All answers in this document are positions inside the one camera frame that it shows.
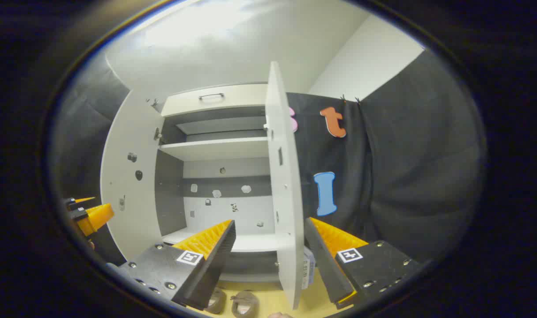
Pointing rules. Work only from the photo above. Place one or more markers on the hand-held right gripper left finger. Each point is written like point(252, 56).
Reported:
point(206, 274)

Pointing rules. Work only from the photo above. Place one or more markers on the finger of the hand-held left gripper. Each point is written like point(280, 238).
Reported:
point(76, 203)
point(91, 218)

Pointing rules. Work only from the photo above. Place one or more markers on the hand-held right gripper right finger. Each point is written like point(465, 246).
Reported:
point(325, 269)

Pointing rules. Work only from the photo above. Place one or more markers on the brown fuzzy shoe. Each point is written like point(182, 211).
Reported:
point(245, 304)
point(216, 301)

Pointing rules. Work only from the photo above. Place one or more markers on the white cabinet door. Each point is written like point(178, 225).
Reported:
point(127, 145)
point(286, 176)

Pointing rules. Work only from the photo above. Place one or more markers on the white grey shoe cabinet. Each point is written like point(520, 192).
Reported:
point(215, 148)

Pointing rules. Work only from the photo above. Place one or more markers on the white cabinet drawer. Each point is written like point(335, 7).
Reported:
point(193, 104)

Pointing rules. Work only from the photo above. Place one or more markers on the blue printed box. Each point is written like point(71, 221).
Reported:
point(308, 269)

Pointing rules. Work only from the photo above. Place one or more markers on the black backdrop cloth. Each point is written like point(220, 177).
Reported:
point(405, 168)

